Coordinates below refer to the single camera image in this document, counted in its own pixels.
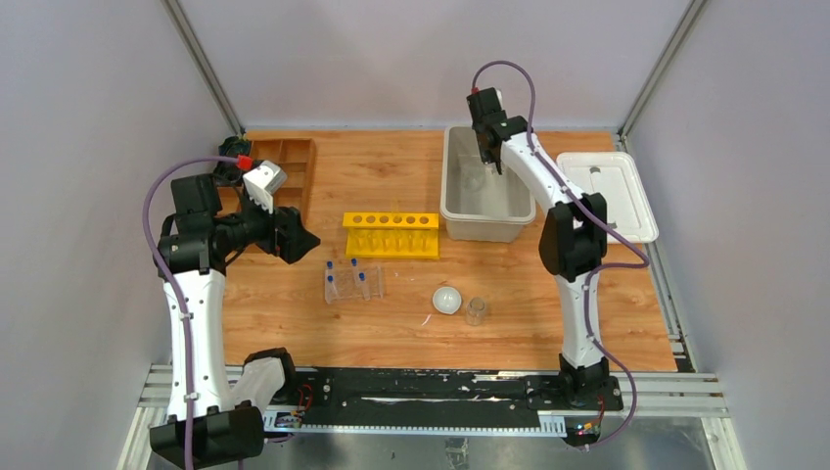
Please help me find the small clear glass beaker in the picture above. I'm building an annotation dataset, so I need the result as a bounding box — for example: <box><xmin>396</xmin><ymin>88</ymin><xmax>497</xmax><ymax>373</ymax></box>
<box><xmin>459</xmin><ymin>166</ymin><xmax>486</xmax><ymax>194</ymax></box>

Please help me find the white plastic bin lid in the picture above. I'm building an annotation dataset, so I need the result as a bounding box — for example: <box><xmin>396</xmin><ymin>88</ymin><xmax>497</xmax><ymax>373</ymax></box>
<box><xmin>556</xmin><ymin>152</ymin><xmax>659</xmax><ymax>244</ymax></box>

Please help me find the white porcelain evaporating dish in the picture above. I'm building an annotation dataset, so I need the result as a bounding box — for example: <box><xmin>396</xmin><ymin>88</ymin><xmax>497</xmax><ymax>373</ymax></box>
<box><xmin>432</xmin><ymin>286</ymin><xmax>463</xmax><ymax>315</ymax></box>

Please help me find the small glass flask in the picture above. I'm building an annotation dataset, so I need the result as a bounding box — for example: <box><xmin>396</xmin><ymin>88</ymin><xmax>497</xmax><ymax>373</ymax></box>
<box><xmin>465</xmin><ymin>297</ymin><xmax>489</xmax><ymax>326</ymax></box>

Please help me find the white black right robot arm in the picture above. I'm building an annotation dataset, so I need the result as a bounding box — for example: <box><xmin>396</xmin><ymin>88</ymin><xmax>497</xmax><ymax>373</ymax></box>
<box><xmin>466</xmin><ymin>87</ymin><xmax>623</xmax><ymax>411</ymax></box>

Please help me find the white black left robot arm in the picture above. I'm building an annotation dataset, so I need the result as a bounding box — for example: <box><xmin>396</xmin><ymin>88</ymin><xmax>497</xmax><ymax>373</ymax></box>
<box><xmin>149</xmin><ymin>169</ymin><xmax>320</xmax><ymax>469</ymax></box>

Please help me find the yellow test tube rack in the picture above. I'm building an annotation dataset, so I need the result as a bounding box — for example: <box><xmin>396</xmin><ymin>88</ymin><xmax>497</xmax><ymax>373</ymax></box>
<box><xmin>342</xmin><ymin>211</ymin><xmax>439</xmax><ymax>259</ymax></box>

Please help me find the translucent grey plastic bin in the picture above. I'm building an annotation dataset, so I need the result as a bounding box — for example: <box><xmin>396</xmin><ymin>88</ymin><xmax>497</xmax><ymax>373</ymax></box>
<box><xmin>439</xmin><ymin>126</ymin><xmax>536</xmax><ymax>243</ymax></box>

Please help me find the wooden compartment organizer tray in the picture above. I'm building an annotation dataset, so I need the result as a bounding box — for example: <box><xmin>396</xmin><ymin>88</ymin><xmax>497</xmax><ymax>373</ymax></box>
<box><xmin>217</xmin><ymin>138</ymin><xmax>317</xmax><ymax>223</ymax></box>

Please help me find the clear plastic well plate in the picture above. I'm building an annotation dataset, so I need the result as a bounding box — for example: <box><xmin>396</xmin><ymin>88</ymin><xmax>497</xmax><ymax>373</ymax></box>
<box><xmin>323</xmin><ymin>266</ymin><xmax>386</xmax><ymax>303</ymax></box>

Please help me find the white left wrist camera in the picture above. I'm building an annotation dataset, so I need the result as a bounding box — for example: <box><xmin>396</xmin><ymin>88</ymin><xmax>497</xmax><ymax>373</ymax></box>
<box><xmin>240</xmin><ymin>157</ymin><xmax>288</xmax><ymax>213</ymax></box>

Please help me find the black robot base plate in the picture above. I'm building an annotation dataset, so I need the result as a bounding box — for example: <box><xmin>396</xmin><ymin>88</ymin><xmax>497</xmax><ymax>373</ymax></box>
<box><xmin>271</xmin><ymin>367</ymin><xmax>623</xmax><ymax>430</ymax></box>

